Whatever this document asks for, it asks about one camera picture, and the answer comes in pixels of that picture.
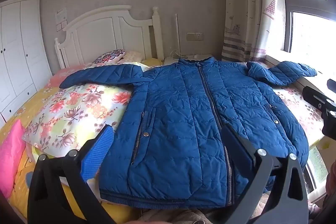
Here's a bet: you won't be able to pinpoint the pink cloth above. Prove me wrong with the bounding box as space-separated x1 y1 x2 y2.
0 119 27 198

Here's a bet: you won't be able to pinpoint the white window sill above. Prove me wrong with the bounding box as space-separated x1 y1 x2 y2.
265 55 336 90

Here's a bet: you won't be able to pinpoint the cream pillow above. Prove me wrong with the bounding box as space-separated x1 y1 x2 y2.
123 51 143 63

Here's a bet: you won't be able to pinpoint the purple patterned pillow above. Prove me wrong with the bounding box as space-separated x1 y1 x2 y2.
93 49 125 64

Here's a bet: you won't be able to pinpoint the brown fleece garment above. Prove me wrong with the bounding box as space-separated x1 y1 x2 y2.
139 207 237 224

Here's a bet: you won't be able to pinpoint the yellow bed sheet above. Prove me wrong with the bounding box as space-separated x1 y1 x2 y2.
0 64 142 224

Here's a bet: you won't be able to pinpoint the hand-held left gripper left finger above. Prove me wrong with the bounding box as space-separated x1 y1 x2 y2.
27 124 124 224

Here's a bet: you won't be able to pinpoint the yellow pillow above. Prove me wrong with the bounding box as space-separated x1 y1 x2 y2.
142 57 163 68

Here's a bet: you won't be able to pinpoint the floral quilt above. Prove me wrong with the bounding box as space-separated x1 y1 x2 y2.
22 82 327 161

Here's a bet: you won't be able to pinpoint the printed cream curtain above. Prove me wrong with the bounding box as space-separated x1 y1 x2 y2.
222 0 286 63

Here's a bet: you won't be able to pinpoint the white wardrobe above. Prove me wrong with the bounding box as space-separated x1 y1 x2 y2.
0 0 53 119

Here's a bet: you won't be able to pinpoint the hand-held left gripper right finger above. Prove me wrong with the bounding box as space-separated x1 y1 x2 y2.
217 123 309 224

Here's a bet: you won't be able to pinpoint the blue puffer jacket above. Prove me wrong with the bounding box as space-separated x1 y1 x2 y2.
59 56 318 209

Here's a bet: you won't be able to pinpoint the wall paper notices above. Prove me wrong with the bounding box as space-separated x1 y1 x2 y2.
56 8 67 31

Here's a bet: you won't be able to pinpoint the white cable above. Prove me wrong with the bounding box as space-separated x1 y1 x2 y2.
168 49 185 58

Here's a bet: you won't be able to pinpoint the dark framed window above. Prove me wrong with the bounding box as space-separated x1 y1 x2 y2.
276 0 336 67

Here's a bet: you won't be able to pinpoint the white nightstand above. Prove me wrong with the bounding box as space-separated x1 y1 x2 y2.
163 56 180 66

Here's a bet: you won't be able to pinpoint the white bed headboard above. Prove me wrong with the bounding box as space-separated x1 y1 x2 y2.
54 5 164 69

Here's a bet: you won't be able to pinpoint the thin metal rod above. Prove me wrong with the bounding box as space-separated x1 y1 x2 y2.
175 13 181 58

